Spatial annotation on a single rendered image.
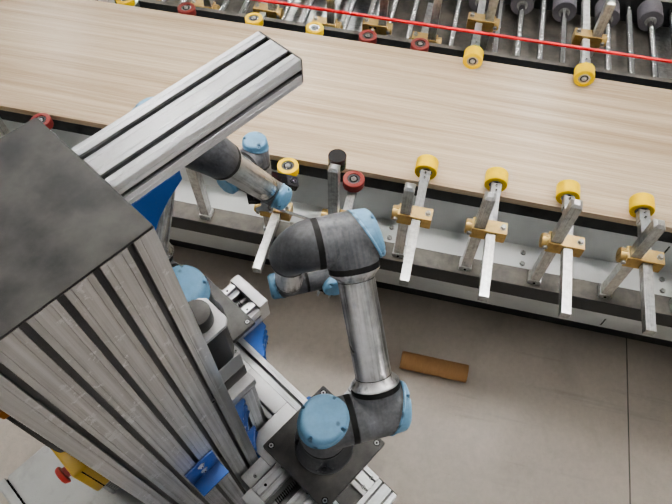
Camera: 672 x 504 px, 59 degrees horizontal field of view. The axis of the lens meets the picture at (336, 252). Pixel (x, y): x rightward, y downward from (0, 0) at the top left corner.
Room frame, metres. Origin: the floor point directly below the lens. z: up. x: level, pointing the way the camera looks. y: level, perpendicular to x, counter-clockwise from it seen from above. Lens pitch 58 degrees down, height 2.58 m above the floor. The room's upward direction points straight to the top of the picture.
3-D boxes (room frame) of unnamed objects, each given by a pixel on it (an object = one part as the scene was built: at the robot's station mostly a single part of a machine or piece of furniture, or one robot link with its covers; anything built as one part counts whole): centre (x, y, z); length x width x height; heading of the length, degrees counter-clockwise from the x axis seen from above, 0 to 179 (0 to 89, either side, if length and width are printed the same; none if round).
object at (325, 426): (0.39, 0.02, 1.21); 0.13 x 0.12 x 0.14; 105
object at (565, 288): (1.05, -0.76, 0.95); 0.50 x 0.04 x 0.04; 167
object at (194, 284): (0.74, 0.39, 1.21); 0.13 x 0.12 x 0.14; 57
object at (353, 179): (1.37, -0.06, 0.85); 0.08 x 0.08 x 0.11
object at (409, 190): (1.19, -0.24, 0.86); 0.03 x 0.03 x 0.48; 77
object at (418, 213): (1.18, -0.26, 0.95); 0.13 x 0.06 x 0.05; 77
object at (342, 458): (0.39, 0.03, 1.09); 0.15 x 0.15 x 0.10
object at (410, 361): (1.00, -0.45, 0.04); 0.30 x 0.08 x 0.08; 77
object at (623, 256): (1.02, -0.99, 0.95); 0.13 x 0.06 x 0.05; 77
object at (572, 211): (1.08, -0.72, 0.93); 0.03 x 0.03 x 0.48; 77
